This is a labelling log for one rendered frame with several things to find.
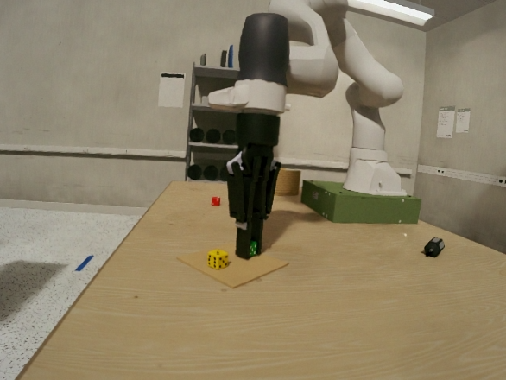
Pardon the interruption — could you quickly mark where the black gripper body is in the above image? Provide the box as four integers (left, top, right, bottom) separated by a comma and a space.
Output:
235, 113, 281, 177

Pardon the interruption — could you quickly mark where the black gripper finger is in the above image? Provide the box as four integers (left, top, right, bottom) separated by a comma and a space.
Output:
250, 157, 281, 255
224, 151, 262, 259

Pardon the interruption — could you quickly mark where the tan flat mat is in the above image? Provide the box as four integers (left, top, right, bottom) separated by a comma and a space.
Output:
176, 243, 288, 289

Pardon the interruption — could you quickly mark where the green die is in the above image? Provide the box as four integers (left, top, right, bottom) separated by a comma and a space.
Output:
250, 240, 257, 257

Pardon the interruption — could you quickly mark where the yellow die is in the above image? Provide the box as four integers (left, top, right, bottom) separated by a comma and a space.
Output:
207, 249, 228, 269

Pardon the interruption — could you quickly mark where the small wooden crate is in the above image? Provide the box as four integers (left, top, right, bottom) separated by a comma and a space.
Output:
275, 168, 298, 196

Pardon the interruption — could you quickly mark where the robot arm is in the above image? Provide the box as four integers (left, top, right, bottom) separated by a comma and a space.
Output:
207, 0, 407, 196

